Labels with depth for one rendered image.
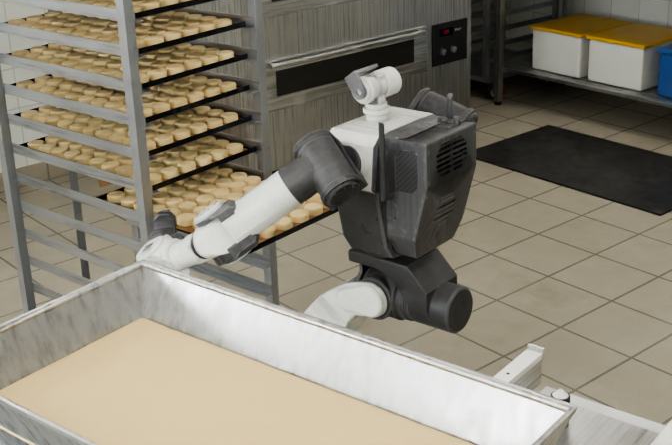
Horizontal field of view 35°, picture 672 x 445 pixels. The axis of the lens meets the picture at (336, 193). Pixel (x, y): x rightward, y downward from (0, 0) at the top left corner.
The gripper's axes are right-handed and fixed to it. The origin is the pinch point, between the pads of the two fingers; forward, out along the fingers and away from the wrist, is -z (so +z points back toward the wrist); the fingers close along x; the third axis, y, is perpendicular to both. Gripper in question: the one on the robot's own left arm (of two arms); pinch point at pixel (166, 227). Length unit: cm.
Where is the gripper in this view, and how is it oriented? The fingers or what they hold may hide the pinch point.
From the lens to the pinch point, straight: 283.4
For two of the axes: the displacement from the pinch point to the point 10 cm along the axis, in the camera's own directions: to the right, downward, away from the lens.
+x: -0.3, -9.3, -3.6
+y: -10.0, 0.6, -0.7
